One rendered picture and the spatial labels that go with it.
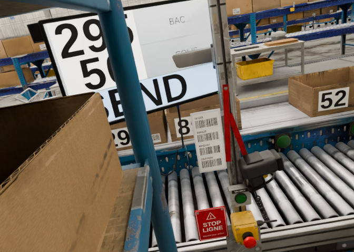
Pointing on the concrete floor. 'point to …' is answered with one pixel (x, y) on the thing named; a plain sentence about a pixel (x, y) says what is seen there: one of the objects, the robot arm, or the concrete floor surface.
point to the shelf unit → (48, 2)
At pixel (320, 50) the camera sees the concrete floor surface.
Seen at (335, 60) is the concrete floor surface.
